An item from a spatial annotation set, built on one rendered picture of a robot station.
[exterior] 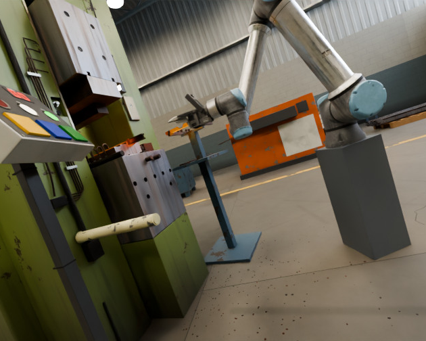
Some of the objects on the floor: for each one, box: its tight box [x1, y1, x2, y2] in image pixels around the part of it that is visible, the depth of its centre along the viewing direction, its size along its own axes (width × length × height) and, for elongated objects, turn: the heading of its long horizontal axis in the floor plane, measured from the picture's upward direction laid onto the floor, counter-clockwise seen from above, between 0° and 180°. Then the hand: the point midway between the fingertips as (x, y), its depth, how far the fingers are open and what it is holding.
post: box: [11, 163, 109, 341], centre depth 69 cm, size 4×4×108 cm
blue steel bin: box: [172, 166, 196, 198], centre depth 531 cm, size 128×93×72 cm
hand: (174, 121), depth 109 cm, fingers open, 13 cm apart
